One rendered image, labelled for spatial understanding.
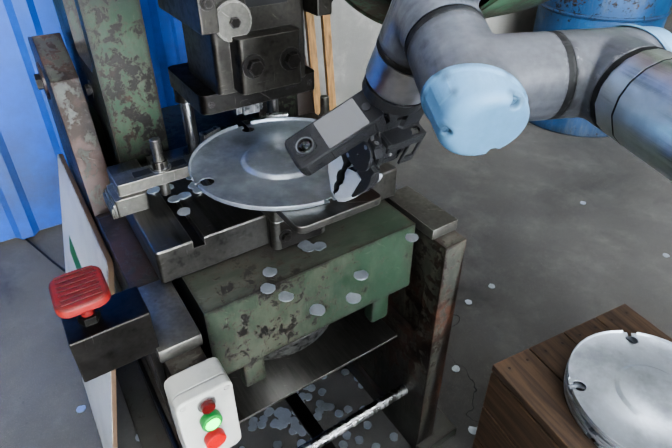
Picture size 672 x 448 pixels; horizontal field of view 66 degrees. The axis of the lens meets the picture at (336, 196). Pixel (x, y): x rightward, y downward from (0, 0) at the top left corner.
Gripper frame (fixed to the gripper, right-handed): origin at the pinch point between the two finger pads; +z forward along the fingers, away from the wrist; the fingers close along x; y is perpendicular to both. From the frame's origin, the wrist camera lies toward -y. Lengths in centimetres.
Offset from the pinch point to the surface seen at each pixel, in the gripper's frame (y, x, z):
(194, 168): -12.3, 17.7, 9.6
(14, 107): -29, 115, 86
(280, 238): -4.0, 3.6, 14.7
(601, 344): 47, -38, 27
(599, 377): 40, -42, 25
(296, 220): -6.6, -0.9, 1.1
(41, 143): -25, 109, 99
